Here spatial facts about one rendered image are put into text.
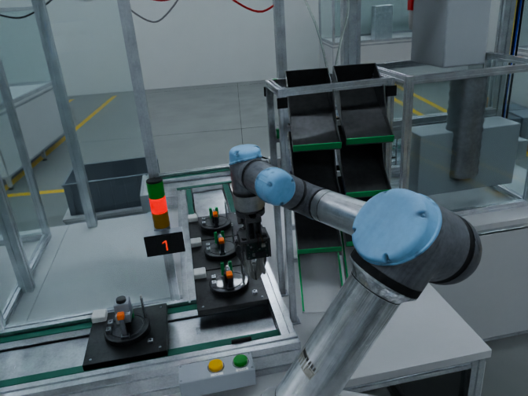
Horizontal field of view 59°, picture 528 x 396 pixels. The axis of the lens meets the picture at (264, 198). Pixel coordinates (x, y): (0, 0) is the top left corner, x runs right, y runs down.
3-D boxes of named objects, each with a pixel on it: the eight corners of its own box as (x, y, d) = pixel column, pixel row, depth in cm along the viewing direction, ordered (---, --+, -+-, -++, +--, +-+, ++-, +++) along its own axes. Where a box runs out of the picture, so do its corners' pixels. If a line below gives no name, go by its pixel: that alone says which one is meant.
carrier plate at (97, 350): (167, 355, 137) (166, 350, 136) (83, 371, 134) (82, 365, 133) (167, 307, 159) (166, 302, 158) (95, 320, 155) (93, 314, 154)
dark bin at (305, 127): (341, 148, 126) (342, 128, 120) (293, 152, 126) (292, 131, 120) (327, 88, 144) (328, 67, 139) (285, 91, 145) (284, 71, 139)
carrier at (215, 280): (269, 303, 157) (266, 272, 152) (198, 316, 153) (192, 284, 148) (256, 267, 179) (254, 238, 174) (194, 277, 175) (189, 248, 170)
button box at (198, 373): (256, 384, 131) (254, 368, 128) (181, 400, 128) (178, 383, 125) (252, 367, 137) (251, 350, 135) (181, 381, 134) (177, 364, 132)
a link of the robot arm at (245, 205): (230, 188, 114) (263, 183, 115) (232, 205, 116) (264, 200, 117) (234, 199, 107) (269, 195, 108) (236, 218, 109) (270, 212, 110)
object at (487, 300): (570, 345, 259) (604, 204, 225) (383, 384, 243) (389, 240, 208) (493, 279, 320) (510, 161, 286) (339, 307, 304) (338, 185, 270)
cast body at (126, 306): (131, 322, 141) (126, 303, 138) (116, 324, 140) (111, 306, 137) (133, 306, 148) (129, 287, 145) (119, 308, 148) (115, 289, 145)
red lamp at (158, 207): (167, 213, 143) (165, 198, 141) (151, 215, 142) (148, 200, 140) (167, 207, 147) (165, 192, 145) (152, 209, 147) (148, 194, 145)
